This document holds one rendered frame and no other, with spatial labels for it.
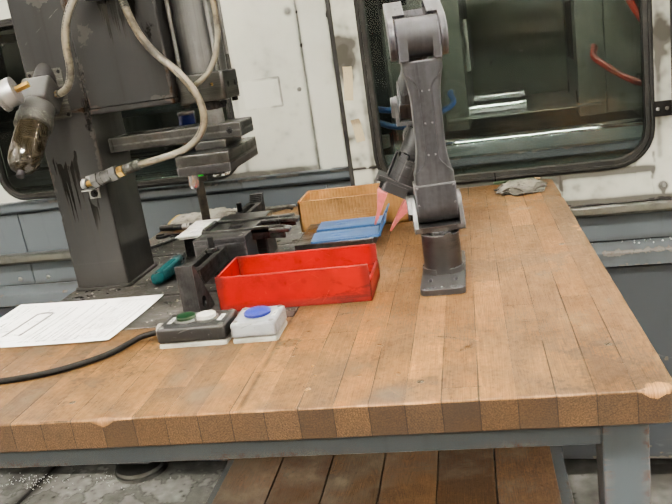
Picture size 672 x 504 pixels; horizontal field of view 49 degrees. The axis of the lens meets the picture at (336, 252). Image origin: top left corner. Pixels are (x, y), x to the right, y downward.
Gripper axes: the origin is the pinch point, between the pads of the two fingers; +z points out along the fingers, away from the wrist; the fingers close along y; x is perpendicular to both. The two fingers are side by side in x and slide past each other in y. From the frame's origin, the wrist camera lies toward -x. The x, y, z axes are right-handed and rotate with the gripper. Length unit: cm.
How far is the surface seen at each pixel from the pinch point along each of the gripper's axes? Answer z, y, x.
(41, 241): 59, 91, -64
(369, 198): -0.8, 4.5, -14.8
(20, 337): 34, 50, 34
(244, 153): -4.1, 29.5, 8.2
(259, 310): 9.6, 13.8, 43.5
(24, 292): 76, 91, -63
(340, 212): 4.7, 9.2, -15.3
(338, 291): 5.7, 4.0, 33.4
